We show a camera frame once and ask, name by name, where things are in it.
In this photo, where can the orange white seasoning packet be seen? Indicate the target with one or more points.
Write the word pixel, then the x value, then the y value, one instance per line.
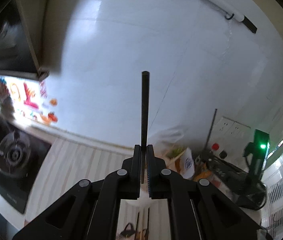
pixel 185 165

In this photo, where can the colourful wall stickers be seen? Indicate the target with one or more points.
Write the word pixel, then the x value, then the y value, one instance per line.
pixel 28 98

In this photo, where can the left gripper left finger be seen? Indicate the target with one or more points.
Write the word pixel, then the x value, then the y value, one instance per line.
pixel 88 210

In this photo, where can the white plastic bag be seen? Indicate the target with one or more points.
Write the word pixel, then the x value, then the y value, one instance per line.
pixel 165 140

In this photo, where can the black gas stove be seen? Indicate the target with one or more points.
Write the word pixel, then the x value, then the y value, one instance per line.
pixel 21 157

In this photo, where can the beige utensil holder canister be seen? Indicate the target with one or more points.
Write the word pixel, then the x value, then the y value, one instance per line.
pixel 144 200

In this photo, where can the yellow-green seasoning packet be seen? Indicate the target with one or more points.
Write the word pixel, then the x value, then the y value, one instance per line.
pixel 175 152

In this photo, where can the striped cat table mat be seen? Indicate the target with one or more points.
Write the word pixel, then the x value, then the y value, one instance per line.
pixel 68 162

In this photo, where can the middle white wall socket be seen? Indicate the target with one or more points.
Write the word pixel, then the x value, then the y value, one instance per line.
pixel 238 130

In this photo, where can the black chopstick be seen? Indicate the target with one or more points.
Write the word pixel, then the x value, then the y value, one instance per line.
pixel 144 118

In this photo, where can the black-capped dark bottle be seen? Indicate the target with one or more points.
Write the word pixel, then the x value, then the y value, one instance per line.
pixel 222 156

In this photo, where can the white wall socket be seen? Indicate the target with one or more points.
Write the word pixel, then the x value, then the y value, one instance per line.
pixel 238 130
pixel 223 125

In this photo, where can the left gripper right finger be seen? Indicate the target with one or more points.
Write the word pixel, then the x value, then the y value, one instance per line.
pixel 198 210

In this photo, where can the range hood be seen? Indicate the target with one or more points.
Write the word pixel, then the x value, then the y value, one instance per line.
pixel 21 38

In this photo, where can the red-capped soy sauce bottle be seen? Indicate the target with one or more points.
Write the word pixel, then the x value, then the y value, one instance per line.
pixel 214 149

